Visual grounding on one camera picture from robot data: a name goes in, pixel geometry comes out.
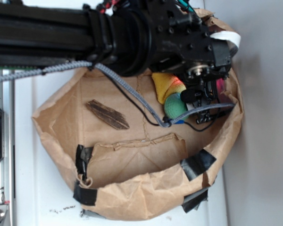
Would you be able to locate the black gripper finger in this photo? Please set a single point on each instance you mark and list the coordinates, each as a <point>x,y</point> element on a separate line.
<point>199,94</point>

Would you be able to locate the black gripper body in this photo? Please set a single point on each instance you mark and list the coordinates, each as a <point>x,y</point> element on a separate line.
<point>184,46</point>

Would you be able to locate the yellow cloth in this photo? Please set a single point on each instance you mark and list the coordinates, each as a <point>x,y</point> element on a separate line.
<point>166,84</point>

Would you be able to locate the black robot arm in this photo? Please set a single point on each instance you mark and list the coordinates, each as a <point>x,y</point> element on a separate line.
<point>127,36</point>

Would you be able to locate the green ball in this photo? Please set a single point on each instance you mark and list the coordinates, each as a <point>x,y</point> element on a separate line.
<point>174,106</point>

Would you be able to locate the brown wood piece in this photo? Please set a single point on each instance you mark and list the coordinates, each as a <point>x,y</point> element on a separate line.
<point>108,115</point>

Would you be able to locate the brown paper bag tray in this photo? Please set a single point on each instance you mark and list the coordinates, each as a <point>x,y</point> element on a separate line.
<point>137,173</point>

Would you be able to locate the aluminium frame rail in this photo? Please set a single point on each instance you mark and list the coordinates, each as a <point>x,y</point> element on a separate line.
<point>7,181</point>

